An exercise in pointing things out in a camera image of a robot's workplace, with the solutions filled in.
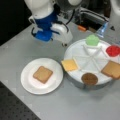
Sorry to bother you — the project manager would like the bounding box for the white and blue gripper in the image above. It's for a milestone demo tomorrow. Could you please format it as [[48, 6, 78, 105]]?
[[29, 12, 73, 46]]

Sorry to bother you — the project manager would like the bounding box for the toast bread slice front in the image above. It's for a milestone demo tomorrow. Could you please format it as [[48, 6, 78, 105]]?
[[33, 66, 53, 84]]

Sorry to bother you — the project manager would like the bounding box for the toast bread slice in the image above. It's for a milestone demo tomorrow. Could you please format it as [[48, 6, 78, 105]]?
[[101, 61, 120, 79], [33, 66, 53, 84]]

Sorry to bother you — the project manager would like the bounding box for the red tomato slice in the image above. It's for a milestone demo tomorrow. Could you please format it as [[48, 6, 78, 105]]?
[[106, 45, 120, 57]]

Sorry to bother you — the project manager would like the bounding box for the orange small block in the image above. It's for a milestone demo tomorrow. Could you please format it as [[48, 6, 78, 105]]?
[[78, 26, 87, 31]]

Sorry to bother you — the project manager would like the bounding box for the yellow cheese slice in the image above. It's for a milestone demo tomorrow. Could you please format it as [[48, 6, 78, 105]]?
[[62, 59, 78, 71]]

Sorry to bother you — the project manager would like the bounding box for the white paper plate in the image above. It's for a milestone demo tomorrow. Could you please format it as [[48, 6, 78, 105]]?
[[21, 58, 63, 94]]

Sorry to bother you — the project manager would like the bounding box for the green lettuce piece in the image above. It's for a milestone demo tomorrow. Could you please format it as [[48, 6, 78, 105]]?
[[86, 35, 99, 46]]

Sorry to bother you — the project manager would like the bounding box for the white divided round tray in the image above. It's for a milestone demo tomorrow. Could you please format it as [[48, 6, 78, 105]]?
[[64, 39, 120, 89]]

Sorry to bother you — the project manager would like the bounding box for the brown round meat patty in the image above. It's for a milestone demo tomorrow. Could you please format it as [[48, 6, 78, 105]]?
[[81, 73, 98, 85]]

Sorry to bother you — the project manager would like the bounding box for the toast bread slice back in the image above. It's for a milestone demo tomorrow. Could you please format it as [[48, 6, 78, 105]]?
[[101, 61, 120, 79]]

